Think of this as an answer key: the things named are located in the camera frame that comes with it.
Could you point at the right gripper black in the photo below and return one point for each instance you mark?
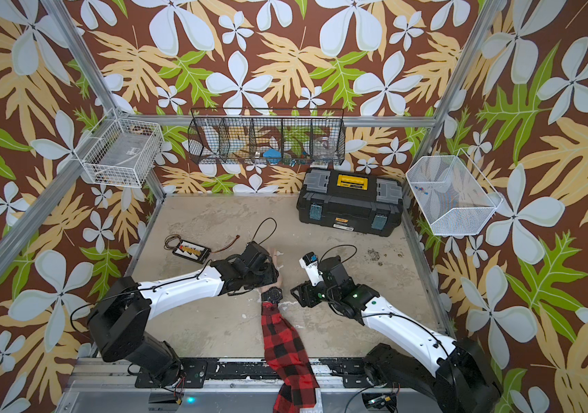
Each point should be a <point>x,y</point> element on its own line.
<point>306,290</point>

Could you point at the black toolbox yellow label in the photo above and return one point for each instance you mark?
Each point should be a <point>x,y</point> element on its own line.
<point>351,202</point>

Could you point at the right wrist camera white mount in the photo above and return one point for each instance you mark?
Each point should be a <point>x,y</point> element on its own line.
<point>309,262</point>

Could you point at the white wire basket left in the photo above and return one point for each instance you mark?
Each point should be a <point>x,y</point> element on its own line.
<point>120,151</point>

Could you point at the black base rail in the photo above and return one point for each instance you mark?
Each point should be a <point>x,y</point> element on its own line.
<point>200,372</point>

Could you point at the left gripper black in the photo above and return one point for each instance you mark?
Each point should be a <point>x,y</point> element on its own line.
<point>271,274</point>

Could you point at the white mesh basket right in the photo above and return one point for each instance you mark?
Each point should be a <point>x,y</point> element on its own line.
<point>455,197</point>

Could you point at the black wrist watch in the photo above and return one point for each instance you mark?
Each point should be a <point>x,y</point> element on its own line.
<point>273,296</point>

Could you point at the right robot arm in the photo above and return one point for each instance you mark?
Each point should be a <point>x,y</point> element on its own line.
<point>456,374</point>

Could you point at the black wire basket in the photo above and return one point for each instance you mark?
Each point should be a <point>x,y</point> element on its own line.
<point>304,136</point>

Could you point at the black battery charger box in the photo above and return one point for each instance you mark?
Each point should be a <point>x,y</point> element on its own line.
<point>192,252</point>

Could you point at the blue object in basket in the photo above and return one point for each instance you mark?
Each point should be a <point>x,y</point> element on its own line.
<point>272,154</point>

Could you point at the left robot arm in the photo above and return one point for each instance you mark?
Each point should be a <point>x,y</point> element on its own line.
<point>117,323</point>

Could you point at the red plaid sleeve forearm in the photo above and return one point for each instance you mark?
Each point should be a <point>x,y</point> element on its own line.
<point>286,355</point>

